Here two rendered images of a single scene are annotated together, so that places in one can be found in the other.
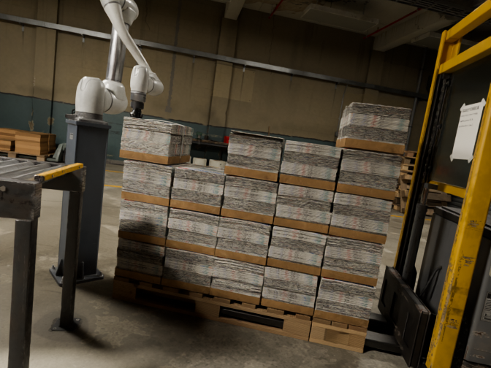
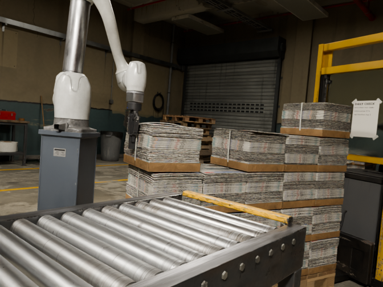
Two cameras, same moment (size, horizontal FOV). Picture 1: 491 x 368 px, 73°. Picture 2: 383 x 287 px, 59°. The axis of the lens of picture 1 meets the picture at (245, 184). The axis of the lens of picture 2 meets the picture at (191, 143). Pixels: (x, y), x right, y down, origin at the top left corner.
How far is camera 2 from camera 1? 1.60 m
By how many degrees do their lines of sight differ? 38
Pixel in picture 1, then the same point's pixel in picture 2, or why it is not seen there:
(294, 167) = (293, 157)
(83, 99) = (78, 103)
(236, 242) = not seen: hidden behind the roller
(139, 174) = (170, 187)
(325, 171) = (312, 158)
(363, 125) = (329, 119)
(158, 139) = (189, 146)
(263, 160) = (274, 154)
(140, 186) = not seen: hidden behind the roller
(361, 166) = (330, 150)
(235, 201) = (255, 195)
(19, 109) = not seen: outside the picture
